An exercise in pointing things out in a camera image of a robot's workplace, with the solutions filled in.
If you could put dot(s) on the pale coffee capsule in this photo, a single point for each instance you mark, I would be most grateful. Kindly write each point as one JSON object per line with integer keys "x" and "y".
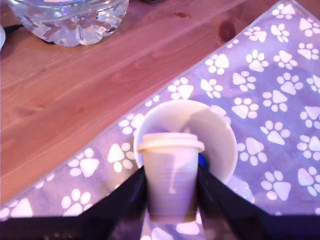
{"x": 170, "y": 180}

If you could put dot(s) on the blue coffee capsule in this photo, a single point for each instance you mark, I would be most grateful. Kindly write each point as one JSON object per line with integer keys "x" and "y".
{"x": 203, "y": 161}

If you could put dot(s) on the purple paw print cloth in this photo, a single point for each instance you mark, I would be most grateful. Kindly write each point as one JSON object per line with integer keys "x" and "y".
{"x": 275, "y": 82}

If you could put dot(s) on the large clear water bottle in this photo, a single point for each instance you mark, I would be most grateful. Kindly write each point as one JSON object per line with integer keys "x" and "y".
{"x": 70, "y": 22}

